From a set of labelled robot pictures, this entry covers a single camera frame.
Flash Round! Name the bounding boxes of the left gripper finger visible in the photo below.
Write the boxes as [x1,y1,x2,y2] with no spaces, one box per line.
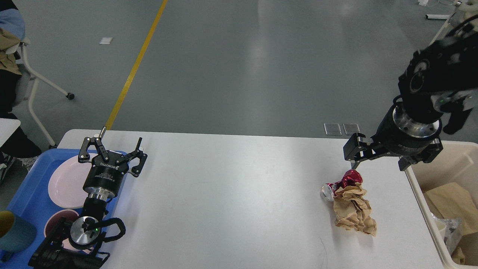
[119,137,148,178]
[78,126,109,167]

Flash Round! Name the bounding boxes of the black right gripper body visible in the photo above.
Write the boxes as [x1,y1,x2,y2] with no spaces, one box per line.
[372,104,443,156]

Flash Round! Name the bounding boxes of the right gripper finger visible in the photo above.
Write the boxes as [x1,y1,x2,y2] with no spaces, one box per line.
[344,133,392,170]
[398,138,443,171]

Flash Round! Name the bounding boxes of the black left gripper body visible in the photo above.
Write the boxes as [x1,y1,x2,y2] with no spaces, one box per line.
[83,160,129,200]

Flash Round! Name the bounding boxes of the crushed red can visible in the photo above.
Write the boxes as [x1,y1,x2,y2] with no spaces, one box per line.
[321,169,363,202]

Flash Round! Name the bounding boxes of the pink plate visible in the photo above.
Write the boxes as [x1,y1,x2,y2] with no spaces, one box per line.
[48,157,91,209]

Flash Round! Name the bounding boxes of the brown paper bag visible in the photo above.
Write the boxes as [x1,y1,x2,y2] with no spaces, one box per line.
[424,182,478,267]

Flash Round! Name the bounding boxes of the pink mug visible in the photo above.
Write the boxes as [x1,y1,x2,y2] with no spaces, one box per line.
[44,209,90,254]

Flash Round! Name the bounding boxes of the brown paper ball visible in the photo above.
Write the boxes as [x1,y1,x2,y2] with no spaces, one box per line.
[333,184,377,236]

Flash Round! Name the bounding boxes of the foil container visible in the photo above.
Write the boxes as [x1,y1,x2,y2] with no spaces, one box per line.
[431,213,463,256]

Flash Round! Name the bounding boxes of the cream paper cup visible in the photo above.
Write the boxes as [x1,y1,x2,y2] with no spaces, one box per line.
[435,220,447,240]

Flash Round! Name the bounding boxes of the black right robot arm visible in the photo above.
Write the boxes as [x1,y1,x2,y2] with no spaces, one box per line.
[343,14,477,171]

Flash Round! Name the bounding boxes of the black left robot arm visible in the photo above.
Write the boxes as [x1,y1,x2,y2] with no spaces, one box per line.
[28,127,148,269]

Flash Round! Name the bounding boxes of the floor socket plate right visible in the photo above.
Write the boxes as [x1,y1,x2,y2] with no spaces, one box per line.
[342,123,361,136]

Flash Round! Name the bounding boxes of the floor socket plate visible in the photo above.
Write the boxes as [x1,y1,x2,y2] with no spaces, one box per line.
[342,123,361,136]
[324,123,342,136]

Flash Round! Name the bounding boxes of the beige plastic bin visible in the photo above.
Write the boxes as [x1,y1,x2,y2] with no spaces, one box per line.
[405,141,478,269]

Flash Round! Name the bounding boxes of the floor socket plate left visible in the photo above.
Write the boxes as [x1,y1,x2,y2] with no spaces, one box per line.
[324,123,342,136]

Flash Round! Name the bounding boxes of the seated person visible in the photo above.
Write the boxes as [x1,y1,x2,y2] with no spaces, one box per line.
[0,0,41,183]

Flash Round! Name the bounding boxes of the blue plastic tray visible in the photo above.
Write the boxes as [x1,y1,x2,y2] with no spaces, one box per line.
[1,149,117,269]

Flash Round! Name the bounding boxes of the white side table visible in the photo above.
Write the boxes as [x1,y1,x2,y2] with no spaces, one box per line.
[0,118,21,147]

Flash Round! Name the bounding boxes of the white chair left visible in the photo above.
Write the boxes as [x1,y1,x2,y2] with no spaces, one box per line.
[7,37,75,149]

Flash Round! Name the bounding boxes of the white chair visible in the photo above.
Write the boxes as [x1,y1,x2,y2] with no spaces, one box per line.
[7,37,75,149]
[425,0,478,45]

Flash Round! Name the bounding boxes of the teal mug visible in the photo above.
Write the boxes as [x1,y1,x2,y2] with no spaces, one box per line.
[0,210,37,263]

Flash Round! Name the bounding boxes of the white chair right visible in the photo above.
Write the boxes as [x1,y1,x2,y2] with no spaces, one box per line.
[425,0,478,45]

